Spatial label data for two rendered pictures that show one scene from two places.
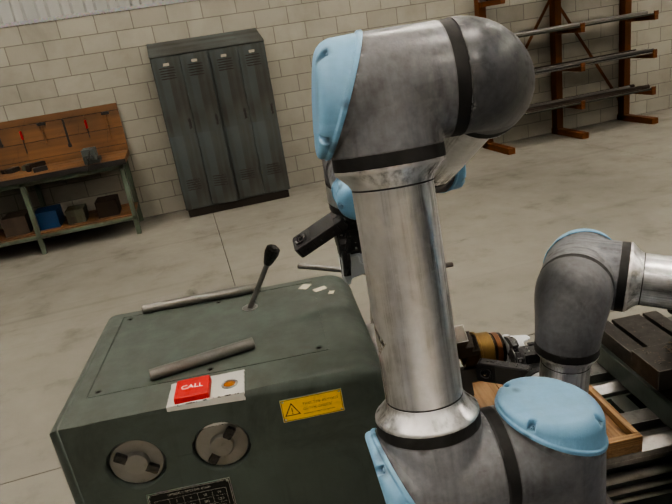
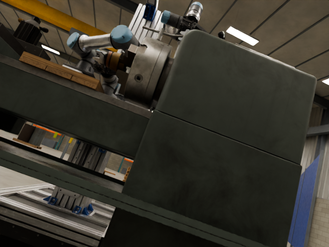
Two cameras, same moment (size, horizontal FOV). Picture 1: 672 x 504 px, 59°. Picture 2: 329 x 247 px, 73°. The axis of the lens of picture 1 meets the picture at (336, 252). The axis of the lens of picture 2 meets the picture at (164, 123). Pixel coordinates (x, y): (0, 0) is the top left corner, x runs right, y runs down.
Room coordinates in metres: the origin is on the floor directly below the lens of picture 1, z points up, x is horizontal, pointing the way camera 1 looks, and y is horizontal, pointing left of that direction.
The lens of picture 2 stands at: (2.17, 0.06, 0.63)
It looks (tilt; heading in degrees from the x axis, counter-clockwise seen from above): 14 degrees up; 182
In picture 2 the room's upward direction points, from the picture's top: 20 degrees clockwise
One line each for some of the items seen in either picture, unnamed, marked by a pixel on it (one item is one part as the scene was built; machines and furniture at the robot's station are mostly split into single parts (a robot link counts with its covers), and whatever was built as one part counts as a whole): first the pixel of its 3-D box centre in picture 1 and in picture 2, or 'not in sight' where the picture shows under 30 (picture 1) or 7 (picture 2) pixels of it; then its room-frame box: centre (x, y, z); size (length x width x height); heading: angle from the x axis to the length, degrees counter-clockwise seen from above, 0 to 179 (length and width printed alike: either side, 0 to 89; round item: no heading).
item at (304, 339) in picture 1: (243, 412); (221, 108); (1.12, 0.26, 1.06); 0.59 x 0.48 x 0.39; 95
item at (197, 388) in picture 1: (193, 390); not in sight; (0.92, 0.29, 1.26); 0.06 x 0.06 x 0.02; 5
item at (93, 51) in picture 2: not in sight; (90, 55); (0.60, -0.71, 1.33); 0.13 x 0.12 x 0.14; 151
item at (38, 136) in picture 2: not in sight; (31, 135); (-9.87, -6.79, 0.51); 1.20 x 0.80 x 1.01; 97
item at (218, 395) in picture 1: (210, 401); not in sight; (0.92, 0.26, 1.23); 0.13 x 0.08 x 0.06; 95
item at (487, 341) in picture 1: (481, 351); (116, 61); (1.19, -0.29, 1.08); 0.09 x 0.09 x 0.09; 6
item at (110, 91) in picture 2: not in sight; (106, 96); (0.92, -0.36, 0.98); 0.11 x 0.08 x 0.11; 151
